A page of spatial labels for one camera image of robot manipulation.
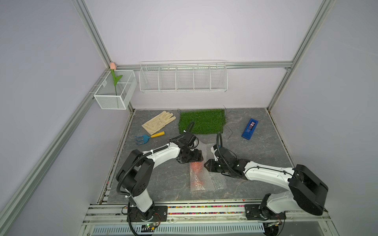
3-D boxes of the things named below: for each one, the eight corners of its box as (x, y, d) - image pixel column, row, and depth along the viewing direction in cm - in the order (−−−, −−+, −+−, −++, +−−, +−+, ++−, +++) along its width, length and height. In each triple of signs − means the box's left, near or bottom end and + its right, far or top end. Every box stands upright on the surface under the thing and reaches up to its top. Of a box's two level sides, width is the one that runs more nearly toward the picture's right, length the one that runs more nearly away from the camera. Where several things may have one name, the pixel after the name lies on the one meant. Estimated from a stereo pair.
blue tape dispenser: (240, 136, 107) (243, 130, 101) (247, 123, 114) (250, 117, 109) (250, 140, 104) (253, 135, 99) (256, 127, 112) (259, 121, 106)
